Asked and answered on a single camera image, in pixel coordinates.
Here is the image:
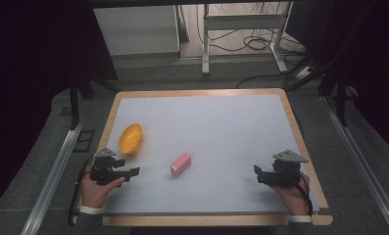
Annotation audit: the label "aluminium rail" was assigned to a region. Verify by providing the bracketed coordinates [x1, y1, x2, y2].
[320, 94, 389, 235]
[20, 117, 86, 235]

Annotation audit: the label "white desk frame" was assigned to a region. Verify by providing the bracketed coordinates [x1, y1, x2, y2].
[201, 2, 294, 76]

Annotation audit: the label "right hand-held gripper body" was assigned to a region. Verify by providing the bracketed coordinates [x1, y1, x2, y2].
[263, 149, 310, 189]

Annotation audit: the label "black floor cables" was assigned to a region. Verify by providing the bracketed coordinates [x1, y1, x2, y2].
[195, 2, 309, 90]

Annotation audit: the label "white cabinet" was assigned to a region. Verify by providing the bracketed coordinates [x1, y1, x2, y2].
[93, 5, 181, 57]

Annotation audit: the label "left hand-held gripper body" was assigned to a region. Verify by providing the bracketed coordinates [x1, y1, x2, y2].
[90, 147, 126, 187]

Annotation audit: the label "person's right hand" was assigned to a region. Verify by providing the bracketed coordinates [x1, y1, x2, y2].
[267, 171, 311, 216]

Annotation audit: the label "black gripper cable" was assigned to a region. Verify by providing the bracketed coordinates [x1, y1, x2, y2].
[295, 173, 315, 217]
[67, 154, 96, 227]

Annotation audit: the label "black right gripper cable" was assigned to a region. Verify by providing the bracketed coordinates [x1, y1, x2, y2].
[295, 173, 315, 217]

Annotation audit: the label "white power strip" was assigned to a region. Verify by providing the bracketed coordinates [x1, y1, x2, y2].
[294, 66, 316, 81]

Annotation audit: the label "black metal stand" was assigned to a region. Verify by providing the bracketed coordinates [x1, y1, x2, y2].
[68, 75, 121, 131]
[286, 58, 360, 127]

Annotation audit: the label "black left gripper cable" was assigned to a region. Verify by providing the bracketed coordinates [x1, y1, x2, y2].
[67, 154, 96, 227]

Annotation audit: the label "white table mat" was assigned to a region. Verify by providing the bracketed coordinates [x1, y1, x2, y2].
[101, 93, 321, 215]

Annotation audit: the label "person's left hand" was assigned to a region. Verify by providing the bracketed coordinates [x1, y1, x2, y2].
[79, 164, 126, 211]

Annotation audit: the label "yellow plastic bowl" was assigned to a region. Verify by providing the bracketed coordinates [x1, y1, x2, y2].
[118, 122, 144, 157]

